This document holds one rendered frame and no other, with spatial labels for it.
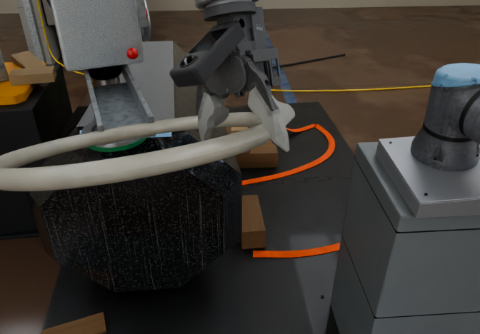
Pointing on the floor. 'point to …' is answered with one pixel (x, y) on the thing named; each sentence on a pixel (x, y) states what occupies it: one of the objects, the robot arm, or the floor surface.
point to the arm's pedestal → (403, 262)
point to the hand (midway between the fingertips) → (240, 153)
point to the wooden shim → (81, 326)
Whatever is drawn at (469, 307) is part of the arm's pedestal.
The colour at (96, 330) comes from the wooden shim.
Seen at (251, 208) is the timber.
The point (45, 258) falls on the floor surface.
